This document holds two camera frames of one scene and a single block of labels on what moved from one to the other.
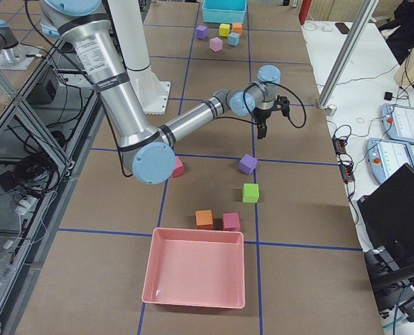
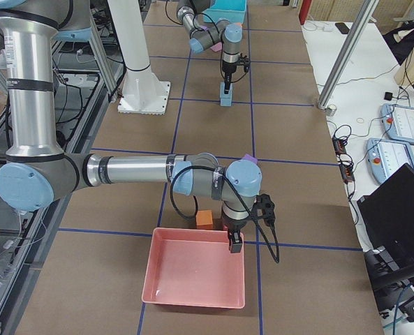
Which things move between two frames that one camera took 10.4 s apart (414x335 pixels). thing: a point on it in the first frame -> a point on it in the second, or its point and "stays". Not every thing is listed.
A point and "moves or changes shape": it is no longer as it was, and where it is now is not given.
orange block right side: [204, 219] stays
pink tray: [198, 267] stays
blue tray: [224, 11] stays
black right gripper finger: [262, 130] -> [235, 239]
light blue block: [233, 38] moves or changes shape
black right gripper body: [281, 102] -> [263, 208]
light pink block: [216, 44] stays
